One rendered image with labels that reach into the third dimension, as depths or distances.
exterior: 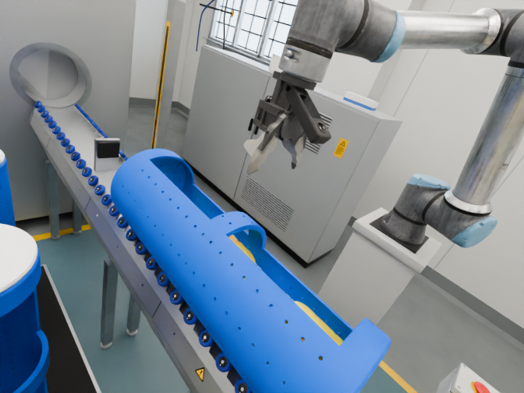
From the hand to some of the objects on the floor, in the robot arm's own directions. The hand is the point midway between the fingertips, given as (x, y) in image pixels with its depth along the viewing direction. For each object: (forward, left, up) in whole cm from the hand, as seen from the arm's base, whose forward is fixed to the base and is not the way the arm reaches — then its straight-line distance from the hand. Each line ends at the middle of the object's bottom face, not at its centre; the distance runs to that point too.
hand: (274, 173), depth 62 cm
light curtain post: (-30, -113, -137) cm, 180 cm away
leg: (+10, -167, -134) cm, 214 cm away
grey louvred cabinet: (-174, -155, -137) cm, 270 cm away
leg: (-4, -167, -134) cm, 214 cm away
